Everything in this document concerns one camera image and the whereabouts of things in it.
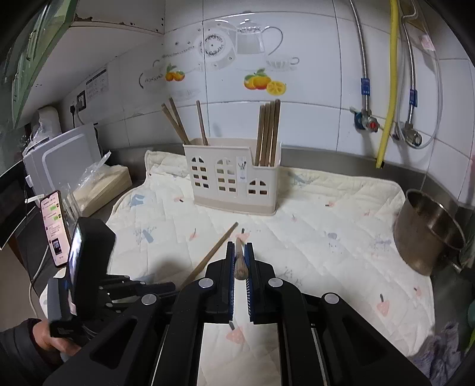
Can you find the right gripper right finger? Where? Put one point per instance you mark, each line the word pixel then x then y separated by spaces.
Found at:
pixel 270 299

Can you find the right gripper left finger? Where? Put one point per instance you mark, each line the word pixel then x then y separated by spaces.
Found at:
pixel 210 299

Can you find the brown wooden chopstick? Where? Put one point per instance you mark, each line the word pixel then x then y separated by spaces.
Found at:
pixel 240 269
pixel 207 258

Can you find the smartphone with lit screen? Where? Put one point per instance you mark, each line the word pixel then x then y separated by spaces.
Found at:
pixel 55 227

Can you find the cream quilted mat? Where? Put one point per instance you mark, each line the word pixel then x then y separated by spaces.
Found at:
pixel 330 234

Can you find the white utensil holder caddy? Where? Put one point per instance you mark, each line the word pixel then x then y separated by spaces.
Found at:
pixel 224 177

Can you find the bagged beige box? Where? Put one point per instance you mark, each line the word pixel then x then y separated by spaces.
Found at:
pixel 99 184

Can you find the white appliance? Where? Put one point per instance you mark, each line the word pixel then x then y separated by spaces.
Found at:
pixel 54 158

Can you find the chopstick in holder left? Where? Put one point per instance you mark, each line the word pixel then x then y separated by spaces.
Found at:
pixel 202 124

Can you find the chopstick in holder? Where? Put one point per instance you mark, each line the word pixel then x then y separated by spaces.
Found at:
pixel 202 124
pixel 267 136

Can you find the stainless steel pot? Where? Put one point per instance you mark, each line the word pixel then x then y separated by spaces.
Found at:
pixel 425 234

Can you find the chopstick in holder right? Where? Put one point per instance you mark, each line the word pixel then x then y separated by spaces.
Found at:
pixel 267 136

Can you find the metal water valve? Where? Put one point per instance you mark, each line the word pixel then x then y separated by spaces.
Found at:
pixel 364 120

